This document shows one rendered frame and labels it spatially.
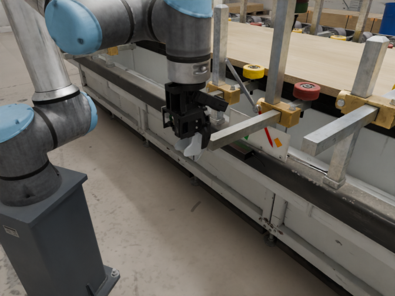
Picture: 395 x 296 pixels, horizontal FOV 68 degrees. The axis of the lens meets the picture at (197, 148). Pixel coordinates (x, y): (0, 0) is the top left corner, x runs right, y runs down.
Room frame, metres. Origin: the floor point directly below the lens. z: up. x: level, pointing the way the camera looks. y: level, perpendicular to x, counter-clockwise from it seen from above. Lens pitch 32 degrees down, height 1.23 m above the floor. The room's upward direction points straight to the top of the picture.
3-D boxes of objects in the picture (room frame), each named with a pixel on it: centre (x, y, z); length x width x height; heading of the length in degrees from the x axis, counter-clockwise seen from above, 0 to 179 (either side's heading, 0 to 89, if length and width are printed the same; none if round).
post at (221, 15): (1.05, -0.08, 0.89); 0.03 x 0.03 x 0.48; 39
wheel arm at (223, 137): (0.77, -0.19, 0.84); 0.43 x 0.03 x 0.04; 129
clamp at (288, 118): (0.84, -0.25, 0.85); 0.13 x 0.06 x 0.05; 39
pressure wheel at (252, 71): (1.11, -0.22, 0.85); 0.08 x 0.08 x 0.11
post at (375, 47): (0.66, -0.39, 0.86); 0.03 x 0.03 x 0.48; 39
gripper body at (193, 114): (0.60, 0.02, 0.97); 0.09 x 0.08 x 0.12; 129
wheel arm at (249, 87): (0.99, -0.06, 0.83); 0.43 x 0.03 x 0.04; 129
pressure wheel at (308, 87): (0.90, -0.35, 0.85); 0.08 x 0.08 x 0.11
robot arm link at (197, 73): (0.60, 0.02, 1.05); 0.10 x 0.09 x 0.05; 39
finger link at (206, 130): (0.60, -0.01, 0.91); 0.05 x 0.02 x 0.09; 39
